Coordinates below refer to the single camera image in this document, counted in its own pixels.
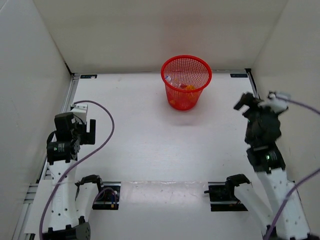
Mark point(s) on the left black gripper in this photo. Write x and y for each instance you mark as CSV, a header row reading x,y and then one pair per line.
x,y
88,138

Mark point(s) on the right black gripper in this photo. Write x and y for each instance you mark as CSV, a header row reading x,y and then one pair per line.
x,y
246,99

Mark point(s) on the orange plastic bottle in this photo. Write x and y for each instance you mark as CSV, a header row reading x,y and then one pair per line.
x,y
190,88

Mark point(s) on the clear bottle blue cap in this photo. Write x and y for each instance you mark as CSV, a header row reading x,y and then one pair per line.
x,y
174,82

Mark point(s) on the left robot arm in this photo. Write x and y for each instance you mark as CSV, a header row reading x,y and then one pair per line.
x,y
66,213

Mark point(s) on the red mesh plastic bin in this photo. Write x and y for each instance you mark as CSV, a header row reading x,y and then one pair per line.
x,y
189,70

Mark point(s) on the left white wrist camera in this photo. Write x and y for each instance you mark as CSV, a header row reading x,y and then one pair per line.
x,y
80,110

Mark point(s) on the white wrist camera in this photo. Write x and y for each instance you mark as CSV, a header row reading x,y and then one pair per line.
x,y
276,101
80,110

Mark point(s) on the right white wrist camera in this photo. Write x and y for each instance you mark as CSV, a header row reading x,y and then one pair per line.
x,y
276,101

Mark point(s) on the left aluminium frame rail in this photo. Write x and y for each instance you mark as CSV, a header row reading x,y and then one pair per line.
x,y
32,209

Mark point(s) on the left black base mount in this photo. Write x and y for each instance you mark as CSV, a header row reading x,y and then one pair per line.
x,y
109,199

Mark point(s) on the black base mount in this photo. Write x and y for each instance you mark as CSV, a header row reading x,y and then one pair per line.
x,y
221,200
109,199

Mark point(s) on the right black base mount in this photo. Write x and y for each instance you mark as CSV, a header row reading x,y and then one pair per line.
x,y
221,200

